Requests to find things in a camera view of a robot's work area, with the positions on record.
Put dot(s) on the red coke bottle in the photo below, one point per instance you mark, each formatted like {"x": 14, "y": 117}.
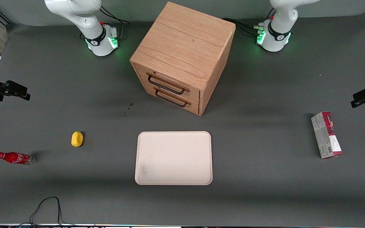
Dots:
{"x": 14, "y": 157}

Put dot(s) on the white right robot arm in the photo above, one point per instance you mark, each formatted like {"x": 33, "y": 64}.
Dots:
{"x": 90, "y": 28}

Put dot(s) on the beige plastic tray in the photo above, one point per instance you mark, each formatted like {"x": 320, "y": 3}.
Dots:
{"x": 173, "y": 158}

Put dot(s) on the red and grey carton box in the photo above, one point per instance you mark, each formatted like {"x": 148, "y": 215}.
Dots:
{"x": 326, "y": 136}

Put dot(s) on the yellow lemon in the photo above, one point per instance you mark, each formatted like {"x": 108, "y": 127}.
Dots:
{"x": 77, "y": 139}

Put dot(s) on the wooden two-drawer cabinet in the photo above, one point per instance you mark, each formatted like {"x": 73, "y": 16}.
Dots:
{"x": 182, "y": 41}

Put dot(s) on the aluminium frame rail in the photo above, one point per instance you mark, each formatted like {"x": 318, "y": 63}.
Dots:
{"x": 0, "y": 15}

